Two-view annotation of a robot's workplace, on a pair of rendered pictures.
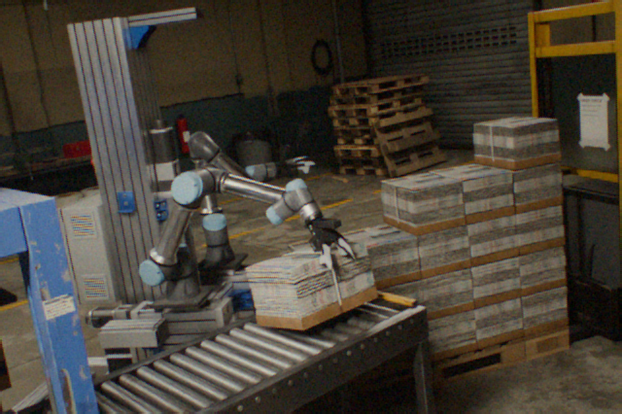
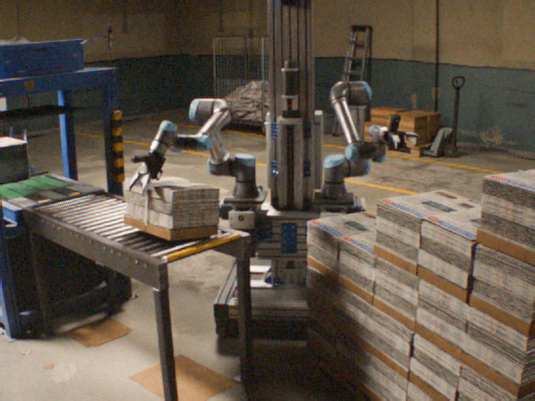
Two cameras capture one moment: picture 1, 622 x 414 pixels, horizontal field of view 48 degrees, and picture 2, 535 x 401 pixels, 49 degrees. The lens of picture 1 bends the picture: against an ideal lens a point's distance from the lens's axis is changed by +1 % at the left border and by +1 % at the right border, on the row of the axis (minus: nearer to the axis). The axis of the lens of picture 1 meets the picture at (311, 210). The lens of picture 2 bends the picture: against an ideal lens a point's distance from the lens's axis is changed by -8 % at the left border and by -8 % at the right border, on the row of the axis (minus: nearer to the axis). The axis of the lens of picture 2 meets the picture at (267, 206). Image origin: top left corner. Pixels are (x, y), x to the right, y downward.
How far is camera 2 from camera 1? 3.88 m
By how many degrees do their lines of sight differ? 80
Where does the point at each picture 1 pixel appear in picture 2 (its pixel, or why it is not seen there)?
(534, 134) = (511, 202)
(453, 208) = (408, 247)
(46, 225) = not seen: outside the picture
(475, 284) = (415, 355)
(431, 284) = (378, 318)
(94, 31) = not seen: outside the picture
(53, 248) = not seen: outside the picture
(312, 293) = (134, 203)
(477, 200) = (432, 255)
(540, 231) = (491, 352)
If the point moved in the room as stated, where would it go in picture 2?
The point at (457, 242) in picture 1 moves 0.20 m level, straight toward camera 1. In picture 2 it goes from (407, 291) to (356, 291)
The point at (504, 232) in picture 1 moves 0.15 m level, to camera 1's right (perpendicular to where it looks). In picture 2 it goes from (454, 319) to (470, 338)
